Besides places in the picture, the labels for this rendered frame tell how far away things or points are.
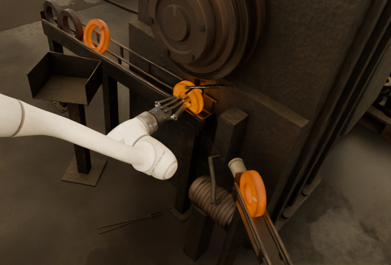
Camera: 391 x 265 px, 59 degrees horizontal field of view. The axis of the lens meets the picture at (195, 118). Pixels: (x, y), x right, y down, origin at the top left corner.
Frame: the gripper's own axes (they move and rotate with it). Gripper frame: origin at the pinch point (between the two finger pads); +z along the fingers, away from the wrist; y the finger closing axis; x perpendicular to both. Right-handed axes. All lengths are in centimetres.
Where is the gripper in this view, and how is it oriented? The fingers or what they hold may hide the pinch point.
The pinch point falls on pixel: (187, 96)
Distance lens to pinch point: 147.4
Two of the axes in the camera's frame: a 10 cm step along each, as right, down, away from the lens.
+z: 6.8, -4.9, 5.4
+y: 7.3, 5.1, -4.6
